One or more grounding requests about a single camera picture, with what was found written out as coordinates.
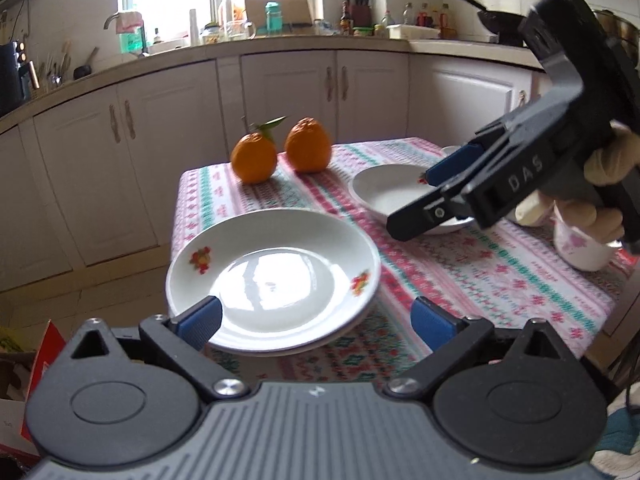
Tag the floral white bowl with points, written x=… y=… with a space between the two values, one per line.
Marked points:
x=449 y=150
x=579 y=250

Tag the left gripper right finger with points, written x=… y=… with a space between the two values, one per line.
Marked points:
x=455 y=343

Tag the teal lidded jar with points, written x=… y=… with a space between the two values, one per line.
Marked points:
x=273 y=18

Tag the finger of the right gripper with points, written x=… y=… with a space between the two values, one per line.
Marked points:
x=425 y=214
x=451 y=166

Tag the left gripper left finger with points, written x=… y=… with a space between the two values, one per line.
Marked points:
x=177 y=344

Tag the white kitchen base cabinets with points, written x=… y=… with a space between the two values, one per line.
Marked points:
x=89 y=173

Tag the white fleece jacket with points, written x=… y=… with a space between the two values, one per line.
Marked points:
x=617 y=454

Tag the orange with leaves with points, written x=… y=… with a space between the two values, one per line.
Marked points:
x=254 y=158

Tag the steel cooking pot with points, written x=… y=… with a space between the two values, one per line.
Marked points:
x=620 y=28

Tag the red open cardboard box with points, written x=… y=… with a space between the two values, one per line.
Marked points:
x=22 y=369

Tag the knife block with knives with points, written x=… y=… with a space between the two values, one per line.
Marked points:
x=360 y=12

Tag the patterned embroidered tablecloth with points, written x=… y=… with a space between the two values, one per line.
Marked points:
x=507 y=274

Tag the right hand beige glove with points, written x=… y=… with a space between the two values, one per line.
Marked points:
x=604 y=167

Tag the white plate fruit decals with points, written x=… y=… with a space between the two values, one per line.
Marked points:
x=288 y=279

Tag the bumpy orange without leaf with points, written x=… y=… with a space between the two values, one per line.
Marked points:
x=308 y=147

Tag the white plate stained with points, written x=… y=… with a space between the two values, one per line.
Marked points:
x=384 y=189

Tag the black frying pan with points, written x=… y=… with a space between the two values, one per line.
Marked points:
x=504 y=25

